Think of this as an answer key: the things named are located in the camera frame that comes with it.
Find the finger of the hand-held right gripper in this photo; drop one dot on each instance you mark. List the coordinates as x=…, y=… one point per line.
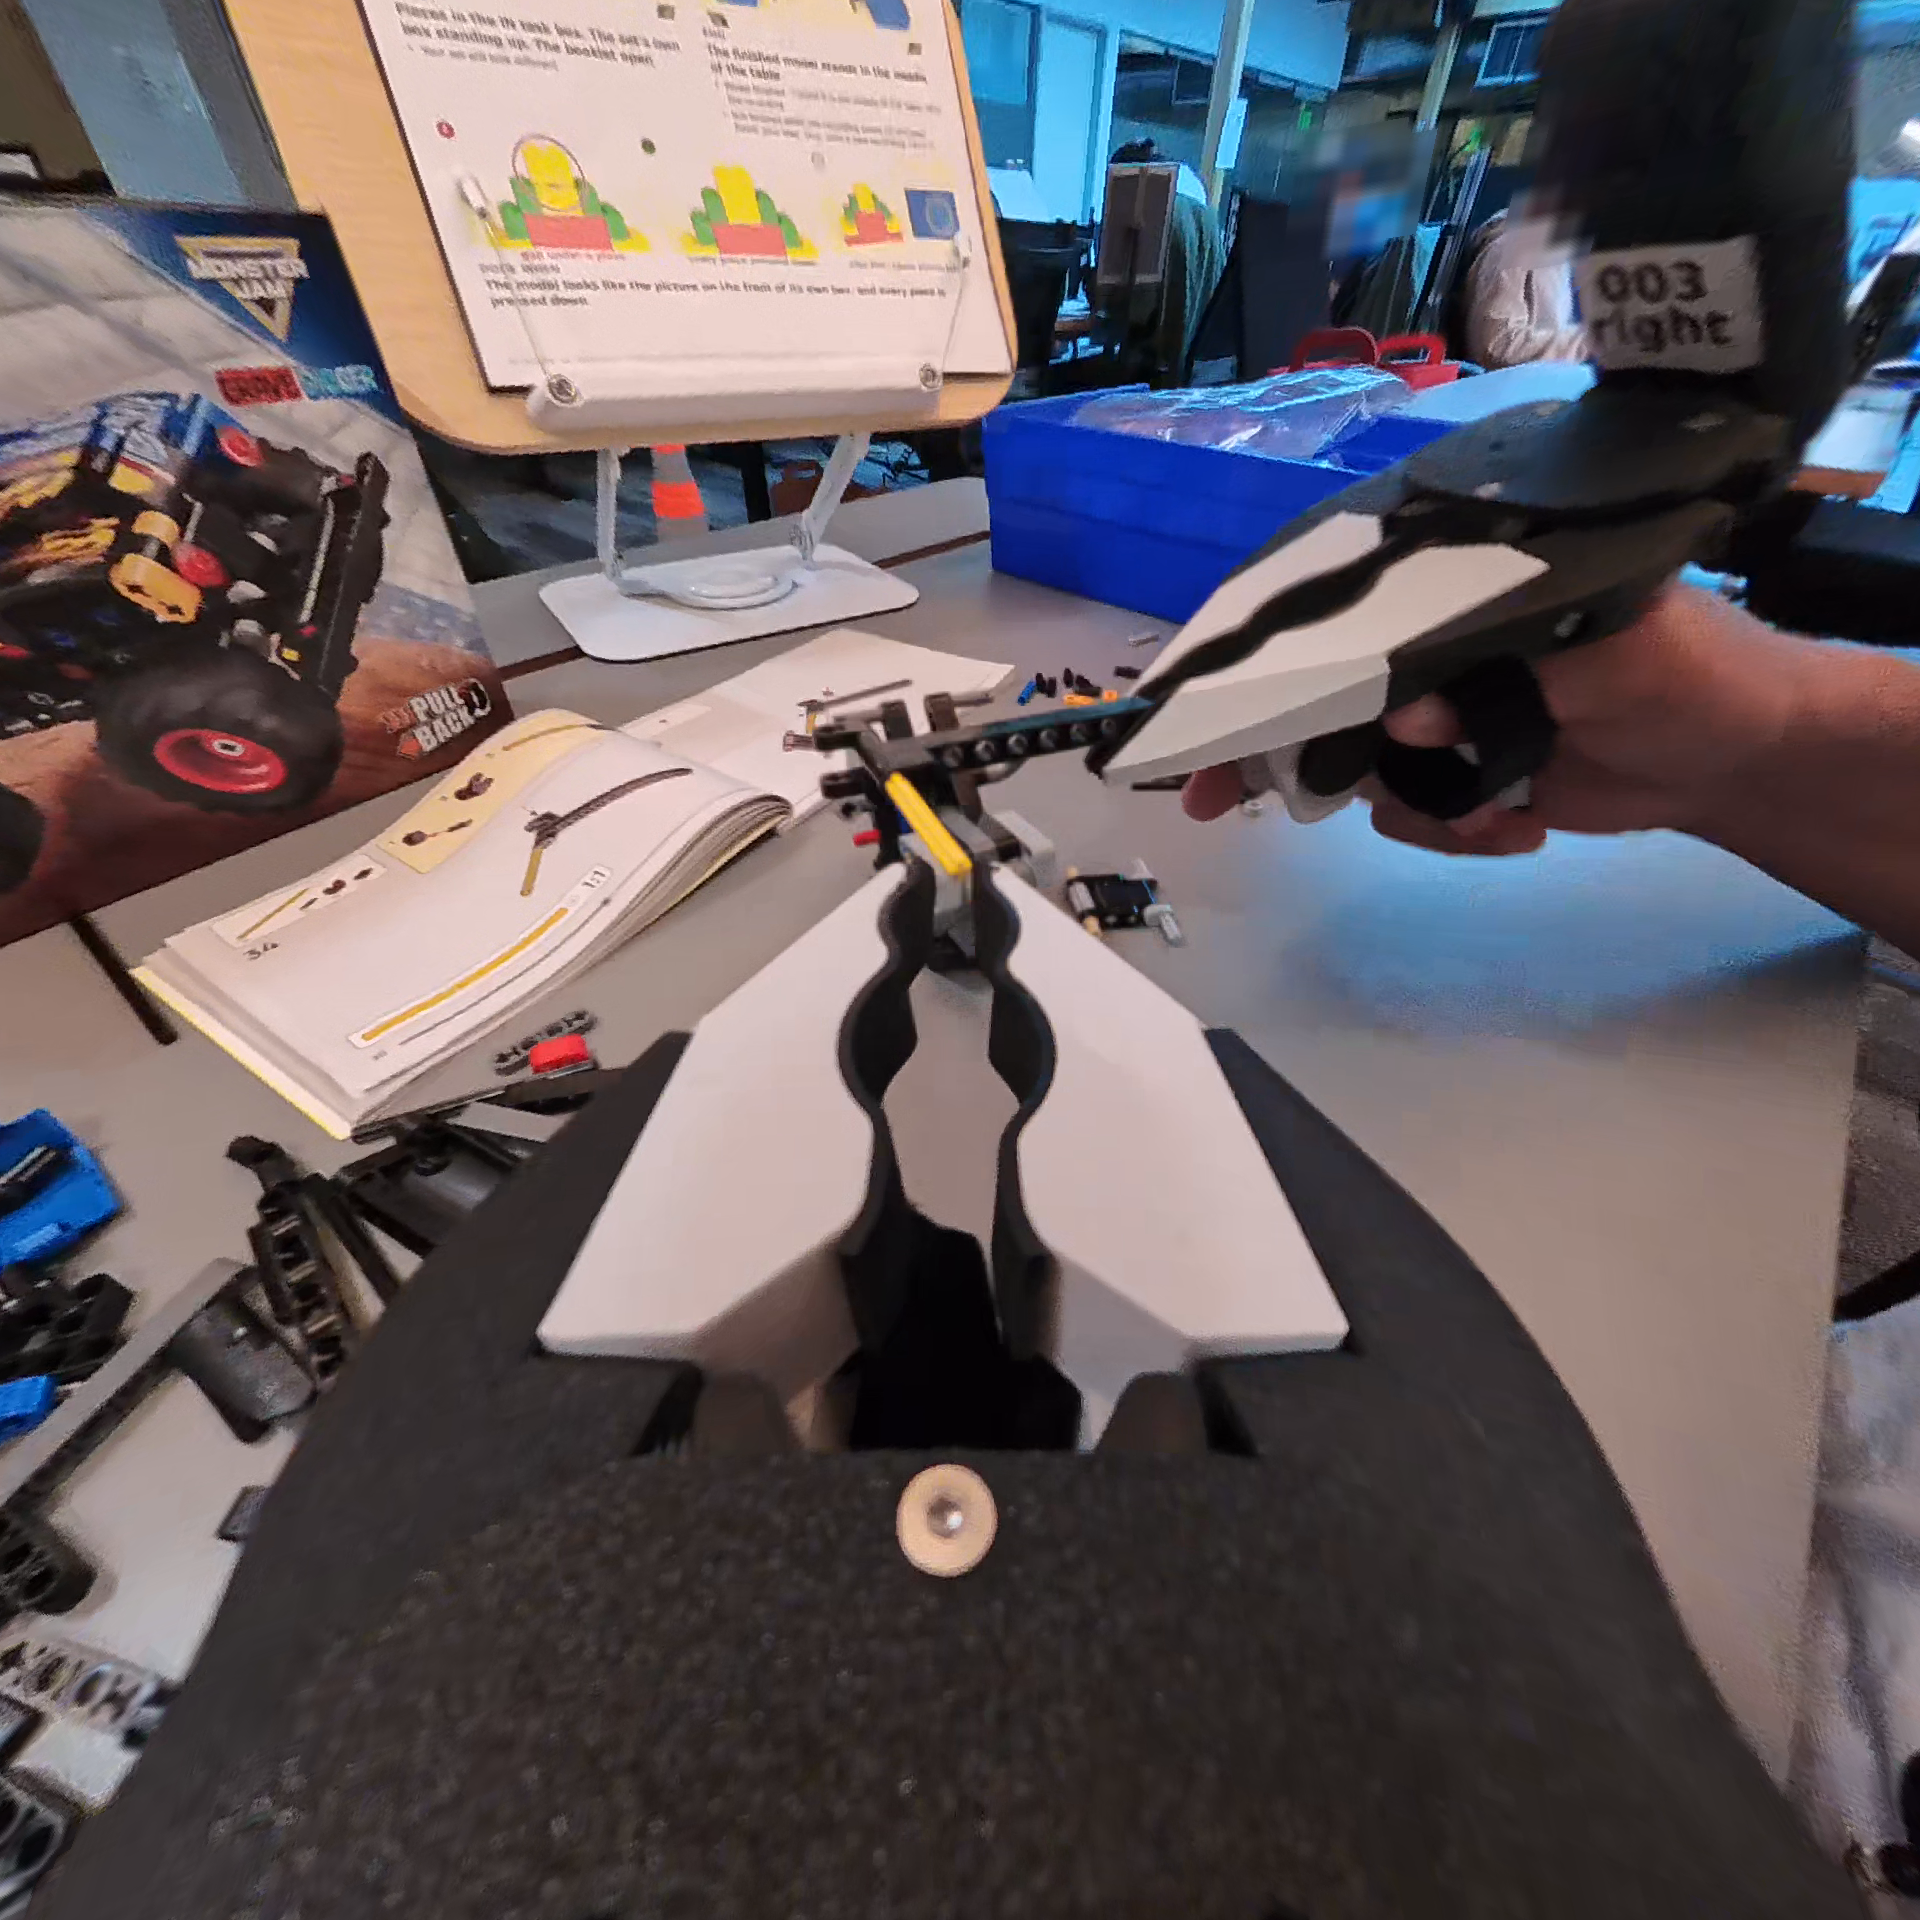
x=1277, y=593
x=1319, y=674

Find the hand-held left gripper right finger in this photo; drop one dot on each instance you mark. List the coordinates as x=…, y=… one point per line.
x=1185, y=1184

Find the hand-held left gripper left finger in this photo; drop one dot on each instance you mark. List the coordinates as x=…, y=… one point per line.
x=720, y=1171

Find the small black lego sub-assembly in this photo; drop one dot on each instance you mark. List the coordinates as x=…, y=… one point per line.
x=1124, y=900

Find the black lego beam yellow axle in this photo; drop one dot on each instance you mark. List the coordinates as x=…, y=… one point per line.
x=1021, y=744

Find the partly built lego truck chassis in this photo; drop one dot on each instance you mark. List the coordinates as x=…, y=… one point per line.
x=1013, y=849

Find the heap of small lego pins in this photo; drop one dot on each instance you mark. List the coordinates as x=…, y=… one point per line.
x=1072, y=685

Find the lego instruction booklet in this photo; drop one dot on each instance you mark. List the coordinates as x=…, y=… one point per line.
x=495, y=868

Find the pile of large lego pieces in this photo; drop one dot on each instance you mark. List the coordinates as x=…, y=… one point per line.
x=150, y=1320

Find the lego set box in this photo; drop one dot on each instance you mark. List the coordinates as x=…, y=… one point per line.
x=182, y=524

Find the person's right hand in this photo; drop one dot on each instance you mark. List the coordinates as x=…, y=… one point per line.
x=1651, y=733

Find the blue plastic bin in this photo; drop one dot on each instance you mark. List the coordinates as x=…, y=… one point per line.
x=1141, y=493

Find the clear plastic bag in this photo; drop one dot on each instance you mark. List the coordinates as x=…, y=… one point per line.
x=1244, y=412

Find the red plastic crate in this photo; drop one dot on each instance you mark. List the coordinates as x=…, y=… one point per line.
x=1372, y=356

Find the orange traffic cone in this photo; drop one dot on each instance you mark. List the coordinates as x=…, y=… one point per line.
x=678, y=482

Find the black tape strip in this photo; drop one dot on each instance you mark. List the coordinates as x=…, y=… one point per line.
x=124, y=984

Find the white printed instruction sheet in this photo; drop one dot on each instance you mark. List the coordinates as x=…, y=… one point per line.
x=705, y=164

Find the wooden board document stand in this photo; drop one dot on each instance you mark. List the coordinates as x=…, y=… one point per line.
x=376, y=271

